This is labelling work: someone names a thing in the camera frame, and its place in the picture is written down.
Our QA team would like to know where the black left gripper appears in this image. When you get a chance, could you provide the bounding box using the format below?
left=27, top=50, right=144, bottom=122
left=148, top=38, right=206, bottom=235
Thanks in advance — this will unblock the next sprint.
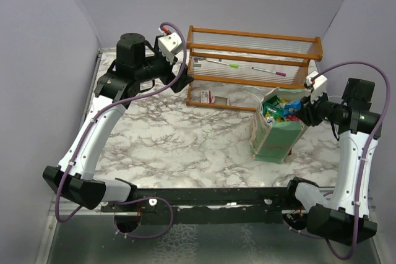
left=135, top=45, right=194, bottom=92

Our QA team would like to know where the blue snack wrapper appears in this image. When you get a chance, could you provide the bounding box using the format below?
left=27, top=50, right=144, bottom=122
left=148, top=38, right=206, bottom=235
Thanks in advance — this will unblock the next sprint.
left=282, top=100, right=301, bottom=117

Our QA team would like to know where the teal snack bag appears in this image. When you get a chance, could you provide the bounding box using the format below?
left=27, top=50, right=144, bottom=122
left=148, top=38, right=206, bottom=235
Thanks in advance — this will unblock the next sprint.
left=263, top=103, right=283, bottom=122

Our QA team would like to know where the green beige paper bag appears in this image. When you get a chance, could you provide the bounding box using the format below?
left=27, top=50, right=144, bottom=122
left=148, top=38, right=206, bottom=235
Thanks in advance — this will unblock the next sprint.
left=249, top=87, right=308, bottom=163

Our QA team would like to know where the red small snack packet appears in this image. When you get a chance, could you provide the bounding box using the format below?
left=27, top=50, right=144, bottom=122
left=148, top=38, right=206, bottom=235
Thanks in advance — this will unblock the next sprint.
left=286, top=115, right=300, bottom=121

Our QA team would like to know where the green candy bag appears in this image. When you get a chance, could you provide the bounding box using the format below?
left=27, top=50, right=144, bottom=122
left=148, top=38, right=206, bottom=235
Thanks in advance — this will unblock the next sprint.
left=265, top=95, right=288, bottom=108

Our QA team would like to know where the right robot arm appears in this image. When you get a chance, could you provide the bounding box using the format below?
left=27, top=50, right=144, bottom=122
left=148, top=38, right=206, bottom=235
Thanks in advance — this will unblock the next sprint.
left=284, top=78, right=381, bottom=246

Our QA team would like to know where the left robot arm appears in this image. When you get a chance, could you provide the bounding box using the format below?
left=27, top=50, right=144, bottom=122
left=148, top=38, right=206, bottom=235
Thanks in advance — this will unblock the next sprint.
left=43, top=30, right=194, bottom=211

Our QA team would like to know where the red white staples box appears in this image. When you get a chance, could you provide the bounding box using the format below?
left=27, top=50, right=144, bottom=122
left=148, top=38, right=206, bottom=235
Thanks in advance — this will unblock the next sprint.
left=200, top=90, right=230, bottom=106

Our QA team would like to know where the wooden shelf rack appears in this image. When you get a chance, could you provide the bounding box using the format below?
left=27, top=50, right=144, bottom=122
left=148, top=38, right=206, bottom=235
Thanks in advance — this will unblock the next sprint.
left=186, top=25, right=324, bottom=113

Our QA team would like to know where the green capped marker pen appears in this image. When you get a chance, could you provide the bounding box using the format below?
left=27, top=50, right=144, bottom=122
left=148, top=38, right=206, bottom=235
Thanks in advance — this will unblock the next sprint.
left=206, top=59, right=239, bottom=69

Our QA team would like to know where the purple capped marker pen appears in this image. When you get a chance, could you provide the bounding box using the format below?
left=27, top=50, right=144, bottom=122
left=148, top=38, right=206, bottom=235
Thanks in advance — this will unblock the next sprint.
left=251, top=67, right=286, bottom=77

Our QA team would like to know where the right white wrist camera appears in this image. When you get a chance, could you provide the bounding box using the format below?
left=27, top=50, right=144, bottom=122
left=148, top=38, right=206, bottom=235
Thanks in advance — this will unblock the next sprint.
left=304, top=71, right=327, bottom=104

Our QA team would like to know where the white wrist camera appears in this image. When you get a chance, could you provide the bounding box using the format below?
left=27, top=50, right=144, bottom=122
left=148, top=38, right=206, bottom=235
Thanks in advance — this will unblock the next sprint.
left=158, top=32, right=183, bottom=64
left=304, top=71, right=327, bottom=104

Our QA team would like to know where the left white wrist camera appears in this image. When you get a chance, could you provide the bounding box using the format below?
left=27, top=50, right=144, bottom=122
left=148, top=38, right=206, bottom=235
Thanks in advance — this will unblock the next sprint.
left=158, top=32, right=183, bottom=64

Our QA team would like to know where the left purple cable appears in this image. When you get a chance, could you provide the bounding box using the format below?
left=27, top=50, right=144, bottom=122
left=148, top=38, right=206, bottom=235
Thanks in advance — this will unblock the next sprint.
left=54, top=22, right=187, bottom=240

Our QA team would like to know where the purple cable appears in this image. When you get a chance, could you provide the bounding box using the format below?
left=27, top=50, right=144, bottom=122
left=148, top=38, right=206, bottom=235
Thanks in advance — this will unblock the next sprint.
left=289, top=61, right=391, bottom=260
left=54, top=22, right=187, bottom=240

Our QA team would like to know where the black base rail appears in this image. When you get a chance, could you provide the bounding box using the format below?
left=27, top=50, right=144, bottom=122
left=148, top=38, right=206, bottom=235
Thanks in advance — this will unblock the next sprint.
left=101, top=181, right=302, bottom=226

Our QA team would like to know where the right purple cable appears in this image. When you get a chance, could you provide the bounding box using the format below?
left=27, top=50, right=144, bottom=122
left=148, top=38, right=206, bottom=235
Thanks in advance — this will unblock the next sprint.
left=289, top=61, right=391, bottom=260

